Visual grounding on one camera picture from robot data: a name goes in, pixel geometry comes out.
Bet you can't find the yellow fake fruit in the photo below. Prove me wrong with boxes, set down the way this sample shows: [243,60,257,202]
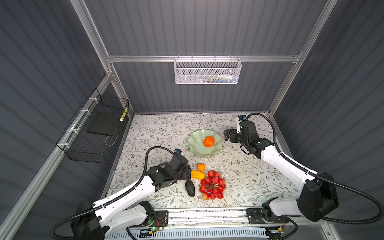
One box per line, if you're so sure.
[191,170,206,180]

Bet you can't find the dark fake avocado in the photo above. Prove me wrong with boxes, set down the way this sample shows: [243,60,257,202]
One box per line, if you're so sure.
[185,180,196,197]

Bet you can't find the small orange fake tangerine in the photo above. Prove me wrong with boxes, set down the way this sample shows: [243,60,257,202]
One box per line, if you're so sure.
[197,164,206,172]

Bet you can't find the green scalloped fruit bowl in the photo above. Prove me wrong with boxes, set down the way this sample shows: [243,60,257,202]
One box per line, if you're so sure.
[187,129,223,158]

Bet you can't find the large orange fake fruit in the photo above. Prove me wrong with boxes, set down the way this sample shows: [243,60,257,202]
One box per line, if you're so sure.
[204,136,216,148]

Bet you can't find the red fake grape bunch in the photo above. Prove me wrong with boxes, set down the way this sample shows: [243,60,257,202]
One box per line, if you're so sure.
[199,170,227,201]

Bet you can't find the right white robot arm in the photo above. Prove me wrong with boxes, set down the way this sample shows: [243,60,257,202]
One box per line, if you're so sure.
[224,120,339,223]

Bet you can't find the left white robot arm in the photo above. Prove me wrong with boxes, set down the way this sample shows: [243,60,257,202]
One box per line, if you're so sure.
[71,149,191,240]

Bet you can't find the floral table mat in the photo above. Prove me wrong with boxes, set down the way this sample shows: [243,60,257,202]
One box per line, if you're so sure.
[106,113,299,209]

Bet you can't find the items in white basket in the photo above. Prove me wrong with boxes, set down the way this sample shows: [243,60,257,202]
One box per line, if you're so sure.
[200,75,238,84]

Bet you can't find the yellow marker in basket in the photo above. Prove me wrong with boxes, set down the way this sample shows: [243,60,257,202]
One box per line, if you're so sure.
[120,108,129,122]

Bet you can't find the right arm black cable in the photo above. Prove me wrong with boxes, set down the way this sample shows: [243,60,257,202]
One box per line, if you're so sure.
[245,112,384,225]

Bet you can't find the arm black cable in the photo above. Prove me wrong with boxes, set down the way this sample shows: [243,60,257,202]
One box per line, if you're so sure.
[245,112,384,225]
[49,146,178,240]

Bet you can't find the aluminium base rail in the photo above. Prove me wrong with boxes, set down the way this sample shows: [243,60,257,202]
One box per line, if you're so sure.
[125,206,325,232]

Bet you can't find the white wire mesh basket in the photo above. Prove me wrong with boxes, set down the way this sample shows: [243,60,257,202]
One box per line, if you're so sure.
[173,57,242,85]

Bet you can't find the black wire basket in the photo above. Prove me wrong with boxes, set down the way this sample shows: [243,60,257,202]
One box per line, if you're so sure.
[57,90,130,164]

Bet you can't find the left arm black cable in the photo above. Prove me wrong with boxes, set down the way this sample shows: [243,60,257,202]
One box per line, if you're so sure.
[49,146,178,240]

